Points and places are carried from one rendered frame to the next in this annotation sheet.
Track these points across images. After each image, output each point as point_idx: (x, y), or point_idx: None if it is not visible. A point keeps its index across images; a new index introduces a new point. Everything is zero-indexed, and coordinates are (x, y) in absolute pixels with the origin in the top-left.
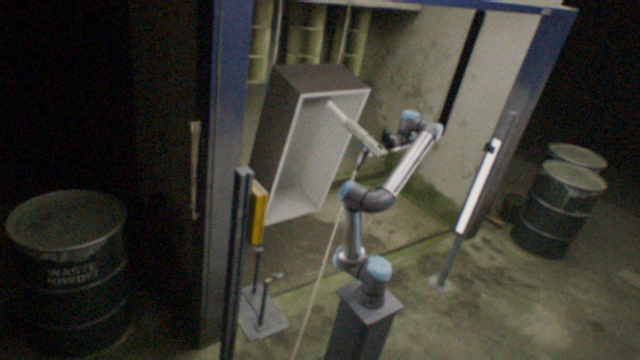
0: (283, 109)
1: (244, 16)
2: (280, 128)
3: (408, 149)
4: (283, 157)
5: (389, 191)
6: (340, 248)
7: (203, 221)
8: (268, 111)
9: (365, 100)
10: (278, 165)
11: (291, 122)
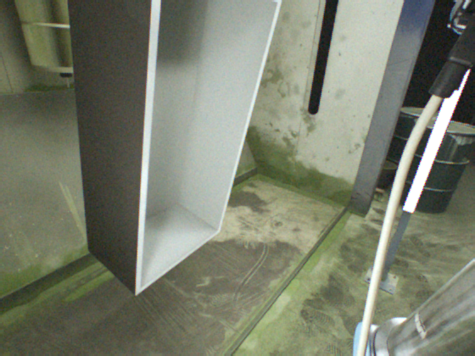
0: (118, 30)
1: None
2: (122, 85)
3: None
4: (146, 153)
5: None
6: (379, 353)
7: None
8: (86, 59)
9: (275, 24)
10: (139, 175)
11: (146, 52)
